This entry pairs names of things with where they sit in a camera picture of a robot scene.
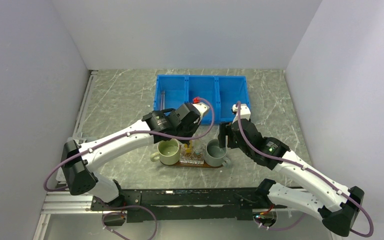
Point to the blue right storage bin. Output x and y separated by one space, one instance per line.
231 90

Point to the yellow orange tube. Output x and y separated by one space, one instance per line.
189 148

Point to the grey toothbrush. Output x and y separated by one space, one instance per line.
162 104

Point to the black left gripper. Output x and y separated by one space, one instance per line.
194 126

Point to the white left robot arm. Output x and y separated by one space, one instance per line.
81 161

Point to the blue left storage bin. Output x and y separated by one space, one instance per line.
175 88

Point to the blue storage bin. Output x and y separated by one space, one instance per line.
231 90
175 88
207 87

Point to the light green ceramic mug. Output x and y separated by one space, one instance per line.
168 152

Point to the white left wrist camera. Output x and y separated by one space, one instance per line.
202 105

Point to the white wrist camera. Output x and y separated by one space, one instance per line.
241 111
202 105

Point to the blue middle storage bin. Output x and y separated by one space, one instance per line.
207 87

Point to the grey ceramic mug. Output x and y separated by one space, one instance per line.
216 156

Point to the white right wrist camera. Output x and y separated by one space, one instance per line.
241 111

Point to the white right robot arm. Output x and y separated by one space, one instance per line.
334 204

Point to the clear glass toothbrush holder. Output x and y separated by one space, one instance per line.
191 159

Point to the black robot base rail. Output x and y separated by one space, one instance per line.
189 204

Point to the brown oval wooden tray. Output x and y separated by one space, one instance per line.
190 165

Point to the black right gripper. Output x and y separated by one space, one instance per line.
222 136

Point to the white toothpaste tube green cap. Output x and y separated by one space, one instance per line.
198 152

